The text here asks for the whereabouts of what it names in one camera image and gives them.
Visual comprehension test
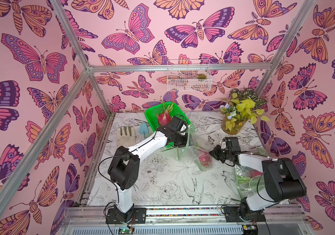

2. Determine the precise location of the pink dragon fruit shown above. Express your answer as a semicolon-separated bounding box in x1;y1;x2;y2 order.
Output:
156;102;173;126
197;149;212;168

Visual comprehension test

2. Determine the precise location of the clear green zip-top bag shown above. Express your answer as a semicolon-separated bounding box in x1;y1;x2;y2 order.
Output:
177;125;214;171

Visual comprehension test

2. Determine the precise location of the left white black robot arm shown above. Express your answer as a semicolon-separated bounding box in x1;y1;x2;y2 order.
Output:
108;115;190;223

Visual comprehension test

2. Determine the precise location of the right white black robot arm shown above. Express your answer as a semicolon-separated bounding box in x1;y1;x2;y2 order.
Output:
209;137;307;222

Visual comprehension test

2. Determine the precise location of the potted plant in amber vase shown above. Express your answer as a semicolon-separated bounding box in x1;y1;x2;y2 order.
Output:
220;88;269;135

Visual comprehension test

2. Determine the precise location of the white wire wall basket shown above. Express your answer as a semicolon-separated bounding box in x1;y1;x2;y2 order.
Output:
165;63;212;93

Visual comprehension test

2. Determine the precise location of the small succulent in wire basket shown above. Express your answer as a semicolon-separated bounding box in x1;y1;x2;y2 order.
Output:
196;73;207;80

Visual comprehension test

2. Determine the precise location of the metal base rail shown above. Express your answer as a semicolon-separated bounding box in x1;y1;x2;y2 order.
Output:
58;204;314;235

